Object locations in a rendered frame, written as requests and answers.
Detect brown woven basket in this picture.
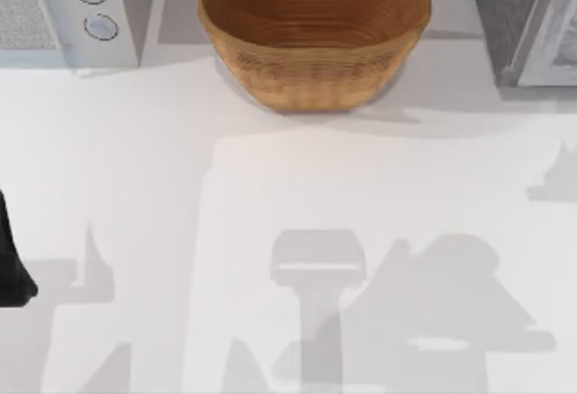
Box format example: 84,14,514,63
197,0,433,115

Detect pale microwave oven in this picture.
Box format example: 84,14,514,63
0,0,160,70

